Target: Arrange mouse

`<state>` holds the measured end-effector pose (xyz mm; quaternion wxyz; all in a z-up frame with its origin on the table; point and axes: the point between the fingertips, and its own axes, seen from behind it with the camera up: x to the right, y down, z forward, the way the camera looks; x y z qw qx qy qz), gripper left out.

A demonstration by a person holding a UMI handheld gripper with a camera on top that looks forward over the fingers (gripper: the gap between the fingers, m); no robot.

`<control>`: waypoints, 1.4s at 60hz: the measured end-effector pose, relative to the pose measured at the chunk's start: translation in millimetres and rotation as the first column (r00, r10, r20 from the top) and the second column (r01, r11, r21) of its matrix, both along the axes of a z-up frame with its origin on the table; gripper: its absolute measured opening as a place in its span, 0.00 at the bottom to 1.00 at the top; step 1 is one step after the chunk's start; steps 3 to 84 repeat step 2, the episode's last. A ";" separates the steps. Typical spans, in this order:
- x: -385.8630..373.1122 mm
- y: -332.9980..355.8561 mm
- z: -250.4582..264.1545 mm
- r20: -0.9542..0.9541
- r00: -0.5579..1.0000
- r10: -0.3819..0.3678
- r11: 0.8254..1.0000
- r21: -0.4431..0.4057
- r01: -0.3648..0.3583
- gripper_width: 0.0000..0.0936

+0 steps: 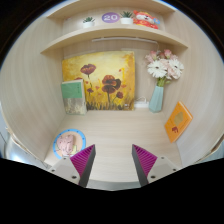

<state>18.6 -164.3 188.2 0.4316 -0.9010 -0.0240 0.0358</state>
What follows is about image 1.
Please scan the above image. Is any red and white plush toy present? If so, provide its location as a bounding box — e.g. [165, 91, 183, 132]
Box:
[132, 9, 161, 30]

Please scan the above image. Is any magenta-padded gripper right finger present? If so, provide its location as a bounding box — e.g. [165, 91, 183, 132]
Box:
[131, 143, 178, 188]

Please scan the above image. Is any round blue-rimmed cartoon mouse pad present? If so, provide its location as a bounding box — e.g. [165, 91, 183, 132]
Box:
[52, 128, 87, 160]

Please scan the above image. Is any green covered book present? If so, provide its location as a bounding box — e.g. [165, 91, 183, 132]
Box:
[60, 79, 88, 116]

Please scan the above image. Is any yellow poppy flower painting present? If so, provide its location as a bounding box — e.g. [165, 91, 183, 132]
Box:
[61, 50, 136, 112]

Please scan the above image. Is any white power adapter with cable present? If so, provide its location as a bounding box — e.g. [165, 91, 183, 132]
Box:
[133, 96, 150, 109]

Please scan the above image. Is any pale teal faceted vase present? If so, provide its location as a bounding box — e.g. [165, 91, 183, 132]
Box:
[148, 85, 165, 114]

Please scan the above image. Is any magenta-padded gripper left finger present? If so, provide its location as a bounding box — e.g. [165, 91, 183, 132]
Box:
[48, 143, 97, 188]

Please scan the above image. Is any round purple number disc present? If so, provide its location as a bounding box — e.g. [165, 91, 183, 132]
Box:
[101, 11, 121, 24]

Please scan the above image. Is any light wooden shelf board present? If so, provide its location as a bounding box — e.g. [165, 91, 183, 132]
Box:
[40, 23, 189, 56]
[46, 0, 176, 19]

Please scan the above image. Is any pink and white flower bouquet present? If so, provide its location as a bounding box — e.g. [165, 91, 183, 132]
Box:
[143, 49, 185, 88]

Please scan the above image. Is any slim white light bar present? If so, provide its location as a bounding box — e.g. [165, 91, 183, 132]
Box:
[91, 36, 160, 44]

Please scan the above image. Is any orange covered book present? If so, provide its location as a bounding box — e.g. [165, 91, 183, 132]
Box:
[163, 100, 194, 144]

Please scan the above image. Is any small white potted plant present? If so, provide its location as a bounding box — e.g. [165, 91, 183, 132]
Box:
[119, 10, 135, 25]
[82, 16, 97, 29]

